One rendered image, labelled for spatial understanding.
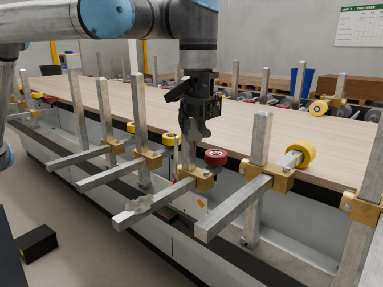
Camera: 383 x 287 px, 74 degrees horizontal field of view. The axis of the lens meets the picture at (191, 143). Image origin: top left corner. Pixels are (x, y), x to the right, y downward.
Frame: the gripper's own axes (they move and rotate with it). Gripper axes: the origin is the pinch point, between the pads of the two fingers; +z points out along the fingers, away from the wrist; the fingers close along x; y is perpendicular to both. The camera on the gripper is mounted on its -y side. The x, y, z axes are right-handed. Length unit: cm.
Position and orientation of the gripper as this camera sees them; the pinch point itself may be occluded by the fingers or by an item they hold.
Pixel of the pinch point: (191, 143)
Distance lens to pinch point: 71.3
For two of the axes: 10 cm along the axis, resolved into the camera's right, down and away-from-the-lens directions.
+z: 0.0, 9.3, 3.7
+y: 7.3, 2.5, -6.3
